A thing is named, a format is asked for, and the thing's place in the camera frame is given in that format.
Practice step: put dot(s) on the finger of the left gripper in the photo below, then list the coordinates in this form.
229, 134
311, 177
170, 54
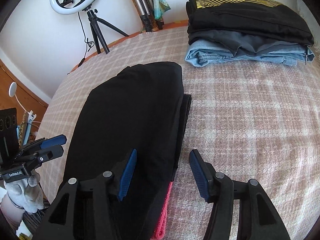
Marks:
57, 140

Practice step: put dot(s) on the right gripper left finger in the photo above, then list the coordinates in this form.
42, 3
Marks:
84, 209

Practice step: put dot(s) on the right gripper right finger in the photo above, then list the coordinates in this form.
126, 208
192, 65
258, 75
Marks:
258, 217

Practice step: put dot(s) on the black track pants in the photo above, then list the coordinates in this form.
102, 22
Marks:
141, 108

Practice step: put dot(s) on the left gloved hand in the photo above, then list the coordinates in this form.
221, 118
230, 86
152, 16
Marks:
26, 193

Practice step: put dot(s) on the light blue board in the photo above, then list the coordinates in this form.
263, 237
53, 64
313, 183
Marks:
24, 130

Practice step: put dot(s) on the white clip lamp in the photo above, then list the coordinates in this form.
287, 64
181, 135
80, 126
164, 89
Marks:
12, 94

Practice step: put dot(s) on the pink checked bed blanket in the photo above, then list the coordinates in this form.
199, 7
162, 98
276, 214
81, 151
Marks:
248, 119

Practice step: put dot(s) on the small black tripod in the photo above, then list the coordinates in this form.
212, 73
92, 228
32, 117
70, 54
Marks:
96, 31

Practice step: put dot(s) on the light blue folded jeans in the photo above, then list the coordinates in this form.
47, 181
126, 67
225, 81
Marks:
202, 53

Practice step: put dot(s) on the orange bed sheet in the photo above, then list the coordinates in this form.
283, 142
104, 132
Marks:
166, 27

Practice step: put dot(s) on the black yellow folded garment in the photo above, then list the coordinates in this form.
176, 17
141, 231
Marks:
267, 18

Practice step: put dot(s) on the white ring light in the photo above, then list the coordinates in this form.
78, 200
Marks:
68, 7

